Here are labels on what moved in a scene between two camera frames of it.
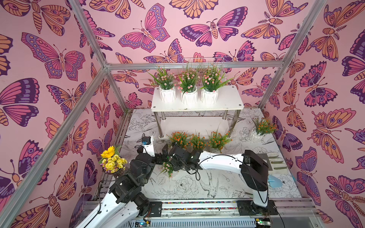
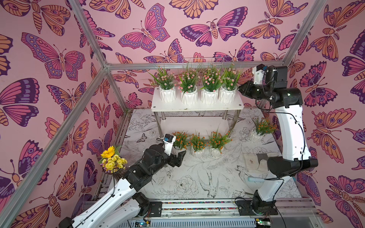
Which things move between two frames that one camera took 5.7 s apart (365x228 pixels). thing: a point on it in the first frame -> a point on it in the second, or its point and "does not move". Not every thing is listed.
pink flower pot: x=212 y=78 does not move
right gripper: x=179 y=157 -> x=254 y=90
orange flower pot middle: x=197 y=142 does not move
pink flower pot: x=165 y=79 does not move
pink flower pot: x=187 y=86 does not move
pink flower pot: x=168 y=167 -> x=228 y=90
